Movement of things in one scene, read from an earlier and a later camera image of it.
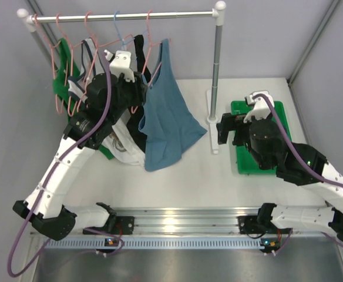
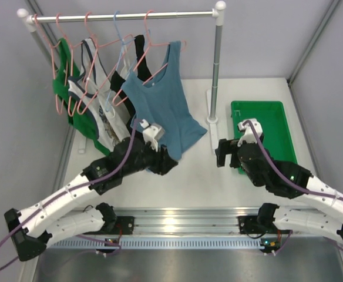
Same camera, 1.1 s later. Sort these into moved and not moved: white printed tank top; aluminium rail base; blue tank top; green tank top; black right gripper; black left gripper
Moved: black right gripper; blue tank top; black left gripper
Not moved: white printed tank top; aluminium rail base; green tank top
